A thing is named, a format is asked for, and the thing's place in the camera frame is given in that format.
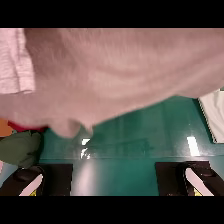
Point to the dark green garment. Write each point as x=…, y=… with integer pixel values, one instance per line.
x=20, y=148

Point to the white garment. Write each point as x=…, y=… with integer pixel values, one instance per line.
x=215, y=115

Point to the red garment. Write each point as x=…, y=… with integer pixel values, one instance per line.
x=25, y=127

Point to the white T-shirt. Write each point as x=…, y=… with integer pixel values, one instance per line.
x=110, y=73

